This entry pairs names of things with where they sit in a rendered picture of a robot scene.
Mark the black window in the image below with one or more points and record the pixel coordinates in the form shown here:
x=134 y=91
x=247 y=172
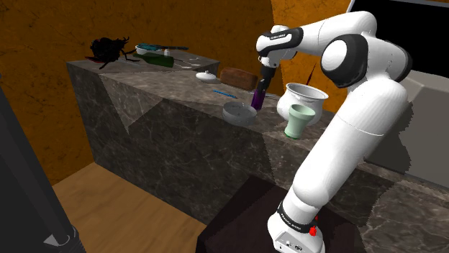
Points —
x=414 y=31

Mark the grey round dish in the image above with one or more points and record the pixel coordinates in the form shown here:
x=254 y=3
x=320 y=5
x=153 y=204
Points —
x=239 y=112

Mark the brown bread loaf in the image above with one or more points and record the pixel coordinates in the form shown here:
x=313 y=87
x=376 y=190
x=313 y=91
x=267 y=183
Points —
x=238 y=77

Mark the teal brush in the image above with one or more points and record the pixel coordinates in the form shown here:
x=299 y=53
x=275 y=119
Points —
x=151 y=46

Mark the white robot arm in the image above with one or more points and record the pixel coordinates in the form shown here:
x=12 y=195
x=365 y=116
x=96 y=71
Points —
x=364 y=115

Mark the white wide pot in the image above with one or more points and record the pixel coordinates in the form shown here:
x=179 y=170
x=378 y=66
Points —
x=304 y=95

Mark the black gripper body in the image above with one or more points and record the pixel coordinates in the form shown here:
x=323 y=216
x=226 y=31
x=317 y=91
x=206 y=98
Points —
x=267 y=74

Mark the green bottle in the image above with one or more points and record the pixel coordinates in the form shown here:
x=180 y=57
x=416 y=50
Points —
x=158 y=59

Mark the dark slanted post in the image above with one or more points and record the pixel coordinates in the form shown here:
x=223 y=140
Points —
x=24 y=182

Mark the dark robot stand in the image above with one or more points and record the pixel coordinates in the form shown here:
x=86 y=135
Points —
x=242 y=217

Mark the white lidded dish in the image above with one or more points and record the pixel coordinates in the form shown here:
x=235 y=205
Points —
x=206 y=77

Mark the purple bottle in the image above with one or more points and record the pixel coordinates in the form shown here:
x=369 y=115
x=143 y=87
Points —
x=258 y=101

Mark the pale green cup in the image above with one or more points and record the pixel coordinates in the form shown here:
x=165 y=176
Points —
x=297 y=121

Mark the grey box appliance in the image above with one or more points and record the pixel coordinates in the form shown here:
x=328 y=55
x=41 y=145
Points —
x=428 y=133

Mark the blue pen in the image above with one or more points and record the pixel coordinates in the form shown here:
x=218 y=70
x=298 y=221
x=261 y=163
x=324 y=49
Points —
x=224 y=94

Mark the black insect figure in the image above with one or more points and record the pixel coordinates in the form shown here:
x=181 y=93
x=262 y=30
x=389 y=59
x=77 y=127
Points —
x=105 y=49

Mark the small white bottle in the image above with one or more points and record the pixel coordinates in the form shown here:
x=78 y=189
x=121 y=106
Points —
x=167 y=52

